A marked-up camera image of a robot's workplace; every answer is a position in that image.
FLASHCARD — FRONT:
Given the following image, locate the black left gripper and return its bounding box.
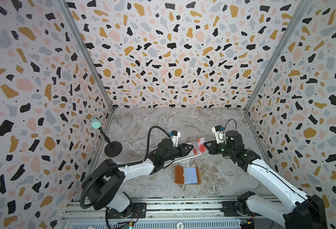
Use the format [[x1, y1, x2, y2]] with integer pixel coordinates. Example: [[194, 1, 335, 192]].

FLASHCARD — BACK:
[[164, 143, 195, 163]]

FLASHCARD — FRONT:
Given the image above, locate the brown leather card holder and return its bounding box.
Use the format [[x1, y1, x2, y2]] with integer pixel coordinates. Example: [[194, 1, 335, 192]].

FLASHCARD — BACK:
[[175, 166, 201, 185]]

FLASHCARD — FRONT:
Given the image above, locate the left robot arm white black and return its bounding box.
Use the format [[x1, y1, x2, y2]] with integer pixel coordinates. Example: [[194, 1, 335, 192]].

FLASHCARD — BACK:
[[80, 138, 195, 218]]

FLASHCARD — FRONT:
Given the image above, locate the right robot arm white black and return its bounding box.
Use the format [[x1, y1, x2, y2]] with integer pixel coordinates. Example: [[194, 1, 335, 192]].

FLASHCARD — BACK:
[[204, 125, 328, 229]]

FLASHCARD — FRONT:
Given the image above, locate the white plastic slotted basket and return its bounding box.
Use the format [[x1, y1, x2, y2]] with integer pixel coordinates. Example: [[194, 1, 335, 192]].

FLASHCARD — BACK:
[[163, 143, 197, 168]]

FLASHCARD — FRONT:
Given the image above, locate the black stand with green ball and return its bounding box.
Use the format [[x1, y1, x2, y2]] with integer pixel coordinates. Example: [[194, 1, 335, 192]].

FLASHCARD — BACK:
[[91, 119, 122, 157]]

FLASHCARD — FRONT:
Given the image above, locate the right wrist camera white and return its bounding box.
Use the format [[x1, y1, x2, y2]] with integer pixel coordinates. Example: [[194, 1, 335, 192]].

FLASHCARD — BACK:
[[212, 125, 224, 143]]

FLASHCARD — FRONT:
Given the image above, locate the black corrugated cable hose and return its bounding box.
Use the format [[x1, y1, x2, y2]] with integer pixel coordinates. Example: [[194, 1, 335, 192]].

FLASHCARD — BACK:
[[80, 125, 171, 210]]

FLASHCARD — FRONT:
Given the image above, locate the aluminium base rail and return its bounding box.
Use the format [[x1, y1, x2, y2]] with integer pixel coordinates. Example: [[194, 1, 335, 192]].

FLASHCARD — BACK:
[[59, 196, 281, 229]]

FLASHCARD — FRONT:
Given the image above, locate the aluminium corner post right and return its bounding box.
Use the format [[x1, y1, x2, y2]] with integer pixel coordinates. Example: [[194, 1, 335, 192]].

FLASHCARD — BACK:
[[244, 0, 312, 113]]

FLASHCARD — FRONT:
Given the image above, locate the aluminium corner post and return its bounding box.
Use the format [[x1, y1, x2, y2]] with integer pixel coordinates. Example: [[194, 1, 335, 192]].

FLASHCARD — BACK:
[[244, 0, 312, 113], [56, 0, 114, 113]]

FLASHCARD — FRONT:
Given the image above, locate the aluminium corner post left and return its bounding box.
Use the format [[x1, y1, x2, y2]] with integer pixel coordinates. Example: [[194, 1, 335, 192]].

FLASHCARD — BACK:
[[56, 0, 114, 113]]

